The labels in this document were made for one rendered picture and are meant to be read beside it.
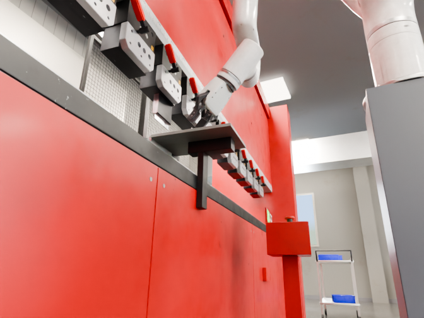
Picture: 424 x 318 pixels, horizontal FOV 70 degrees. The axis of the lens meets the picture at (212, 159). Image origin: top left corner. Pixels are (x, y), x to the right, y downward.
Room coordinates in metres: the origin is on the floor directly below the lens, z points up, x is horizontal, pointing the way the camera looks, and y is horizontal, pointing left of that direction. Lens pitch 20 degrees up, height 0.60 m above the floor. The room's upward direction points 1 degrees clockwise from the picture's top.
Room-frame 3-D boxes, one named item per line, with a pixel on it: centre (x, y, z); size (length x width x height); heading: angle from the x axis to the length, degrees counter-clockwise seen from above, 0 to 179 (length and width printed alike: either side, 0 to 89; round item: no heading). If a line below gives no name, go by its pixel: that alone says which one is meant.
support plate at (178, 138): (0.92, 0.04, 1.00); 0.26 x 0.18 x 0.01; 70
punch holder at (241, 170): (1.88, -0.16, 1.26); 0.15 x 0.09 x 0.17; 160
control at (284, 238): (1.28, -0.32, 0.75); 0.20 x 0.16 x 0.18; 163
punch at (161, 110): (0.97, 0.18, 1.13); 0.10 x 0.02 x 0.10; 160
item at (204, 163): (0.90, 0.00, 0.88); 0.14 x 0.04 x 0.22; 70
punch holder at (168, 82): (0.94, 0.19, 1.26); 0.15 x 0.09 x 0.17; 160
